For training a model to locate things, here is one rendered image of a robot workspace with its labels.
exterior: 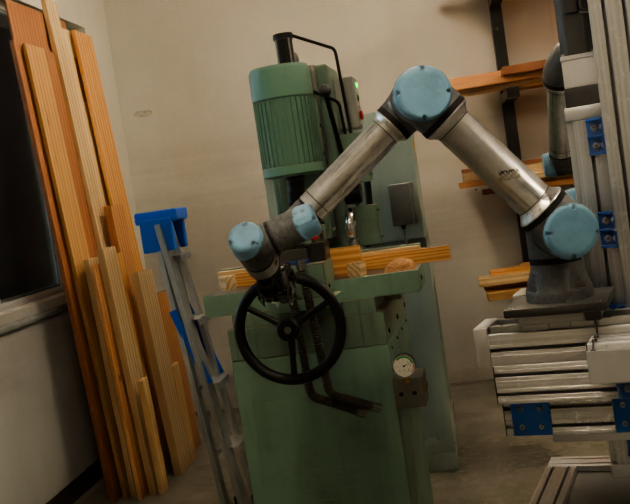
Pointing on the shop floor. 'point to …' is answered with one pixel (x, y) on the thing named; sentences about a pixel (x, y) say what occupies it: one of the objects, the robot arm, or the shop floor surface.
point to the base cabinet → (333, 433)
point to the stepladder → (166, 222)
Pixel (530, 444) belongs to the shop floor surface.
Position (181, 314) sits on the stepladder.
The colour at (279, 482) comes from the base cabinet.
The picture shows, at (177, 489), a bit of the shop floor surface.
